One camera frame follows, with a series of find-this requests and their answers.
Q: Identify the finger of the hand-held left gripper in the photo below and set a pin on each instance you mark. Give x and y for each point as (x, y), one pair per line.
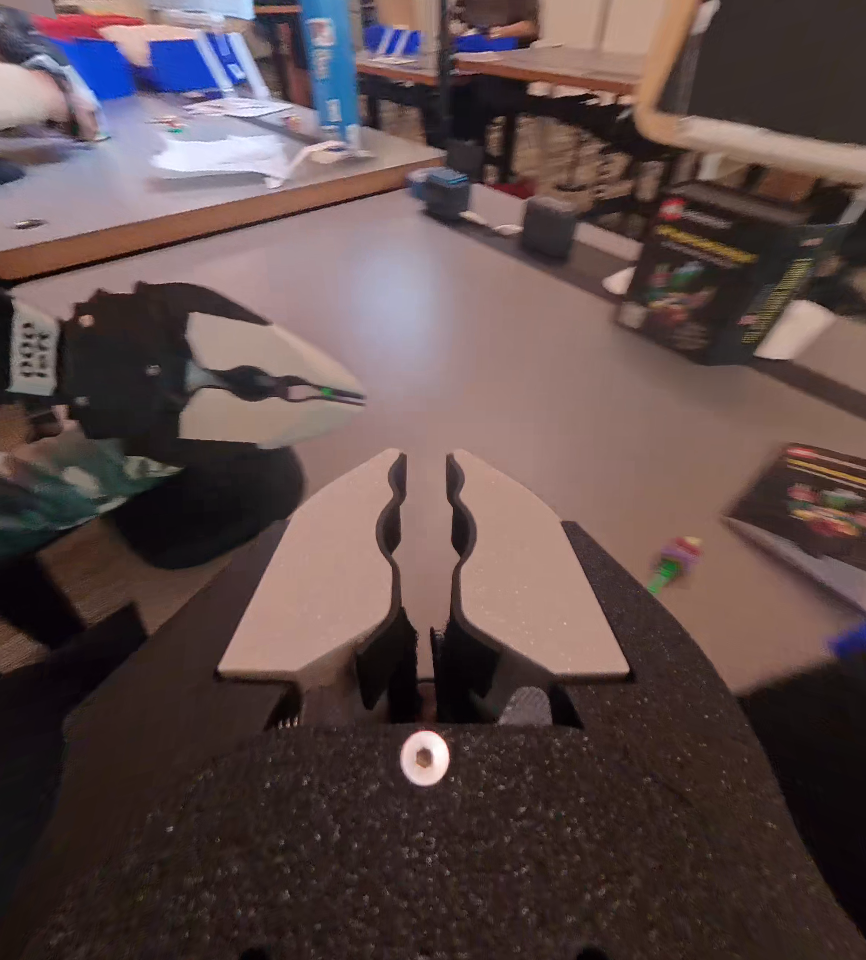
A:
(268, 349)
(253, 424)

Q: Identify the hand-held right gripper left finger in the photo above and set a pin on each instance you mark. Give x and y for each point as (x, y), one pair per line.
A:
(313, 600)

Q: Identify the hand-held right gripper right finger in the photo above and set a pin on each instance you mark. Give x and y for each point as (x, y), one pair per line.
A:
(538, 600)

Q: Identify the person's left forearm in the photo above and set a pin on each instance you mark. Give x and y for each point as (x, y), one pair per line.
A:
(43, 495)

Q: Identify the wood-edged grey desk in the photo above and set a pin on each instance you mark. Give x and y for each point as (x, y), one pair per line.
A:
(103, 202)

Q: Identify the far wooden desk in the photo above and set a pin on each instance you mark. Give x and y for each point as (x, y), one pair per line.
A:
(553, 67)

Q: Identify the crumpled white paper bag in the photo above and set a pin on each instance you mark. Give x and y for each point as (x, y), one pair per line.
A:
(215, 157)

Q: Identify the torn white paper bag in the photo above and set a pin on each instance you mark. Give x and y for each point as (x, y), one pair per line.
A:
(320, 157)

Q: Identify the blue tape roll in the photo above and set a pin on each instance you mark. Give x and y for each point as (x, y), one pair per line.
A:
(416, 186)

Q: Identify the black battery charging case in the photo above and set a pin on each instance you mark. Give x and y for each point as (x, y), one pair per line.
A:
(448, 199)

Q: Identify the clear book stand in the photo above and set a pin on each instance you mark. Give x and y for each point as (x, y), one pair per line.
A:
(242, 64)

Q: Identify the tall blue box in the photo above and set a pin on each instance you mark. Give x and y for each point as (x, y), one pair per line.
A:
(331, 67)

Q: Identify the grey hard case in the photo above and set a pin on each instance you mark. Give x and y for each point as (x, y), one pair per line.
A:
(549, 229)

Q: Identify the dark flower instruction booklet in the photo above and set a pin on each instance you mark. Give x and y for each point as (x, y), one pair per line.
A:
(830, 510)

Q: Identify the white stand foot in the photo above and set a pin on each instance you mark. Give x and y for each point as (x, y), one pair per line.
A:
(796, 334)
(618, 282)

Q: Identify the person's black pants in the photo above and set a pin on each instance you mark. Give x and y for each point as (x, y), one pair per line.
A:
(13, 750)

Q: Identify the black flower set box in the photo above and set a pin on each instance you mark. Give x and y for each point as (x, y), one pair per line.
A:
(717, 285)

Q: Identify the white clip stand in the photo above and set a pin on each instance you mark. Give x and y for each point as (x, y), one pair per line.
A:
(777, 150)

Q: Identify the black wood-framed board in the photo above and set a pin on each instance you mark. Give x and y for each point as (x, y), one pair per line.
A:
(800, 60)

